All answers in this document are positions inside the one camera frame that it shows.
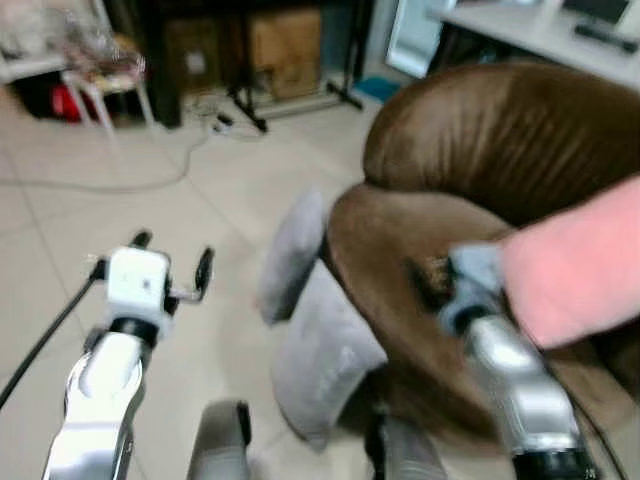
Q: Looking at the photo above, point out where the pink pillow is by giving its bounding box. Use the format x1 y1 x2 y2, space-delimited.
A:
499 177 640 350

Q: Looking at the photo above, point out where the small grey pillow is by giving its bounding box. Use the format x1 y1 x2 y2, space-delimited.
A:
259 189 332 325

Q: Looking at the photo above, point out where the large grey pillow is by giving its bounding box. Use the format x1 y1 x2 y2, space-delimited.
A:
271 262 390 448

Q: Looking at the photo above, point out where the brown sofa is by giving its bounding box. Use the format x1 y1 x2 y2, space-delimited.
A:
324 61 640 453

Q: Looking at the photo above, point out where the blue floor item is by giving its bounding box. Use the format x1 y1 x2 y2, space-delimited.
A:
350 75 403 105

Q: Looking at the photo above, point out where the red bag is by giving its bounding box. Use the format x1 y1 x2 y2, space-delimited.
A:
49 84 93 125

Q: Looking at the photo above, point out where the robot left leg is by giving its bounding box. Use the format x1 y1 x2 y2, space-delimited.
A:
187 399 254 480

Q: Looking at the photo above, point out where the robot leg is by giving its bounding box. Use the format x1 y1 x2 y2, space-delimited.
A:
187 399 254 480
364 404 448 480

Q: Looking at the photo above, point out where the robot right leg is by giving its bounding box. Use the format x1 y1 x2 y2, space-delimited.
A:
364 404 448 480

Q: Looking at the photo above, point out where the white stool with clutter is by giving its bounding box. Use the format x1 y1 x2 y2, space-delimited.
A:
58 35 158 133

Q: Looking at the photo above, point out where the dark cardboard box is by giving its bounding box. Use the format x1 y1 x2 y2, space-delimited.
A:
164 15 224 97

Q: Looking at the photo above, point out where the white side table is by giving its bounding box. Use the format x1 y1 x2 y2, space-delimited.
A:
0 0 113 85

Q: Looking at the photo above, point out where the black keyboard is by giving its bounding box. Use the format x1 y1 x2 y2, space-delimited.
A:
571 21 640 55

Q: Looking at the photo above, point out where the light cardboard box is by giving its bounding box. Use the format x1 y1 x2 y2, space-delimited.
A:
247 7 324 102

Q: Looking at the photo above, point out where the white leaning panel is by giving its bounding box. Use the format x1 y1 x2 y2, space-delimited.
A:
384 0 460 81

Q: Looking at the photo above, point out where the dark monitor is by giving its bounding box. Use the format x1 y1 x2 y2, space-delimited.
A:
560 0 635 27

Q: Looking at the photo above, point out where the white desk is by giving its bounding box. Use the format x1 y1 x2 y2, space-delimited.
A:
438 0 640 89

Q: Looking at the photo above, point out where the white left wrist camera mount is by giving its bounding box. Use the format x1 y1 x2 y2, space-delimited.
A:
104 246 174 315

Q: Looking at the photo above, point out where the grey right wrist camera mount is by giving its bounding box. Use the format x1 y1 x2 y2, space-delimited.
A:
448 244 507 313

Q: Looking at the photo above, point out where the grey floor cable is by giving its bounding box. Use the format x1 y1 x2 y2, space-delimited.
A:
0 125 219 195

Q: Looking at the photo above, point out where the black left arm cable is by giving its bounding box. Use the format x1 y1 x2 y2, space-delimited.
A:
0 256 109 413

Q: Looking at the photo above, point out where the black shelf frame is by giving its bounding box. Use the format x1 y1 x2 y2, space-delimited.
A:
104 0 378 135

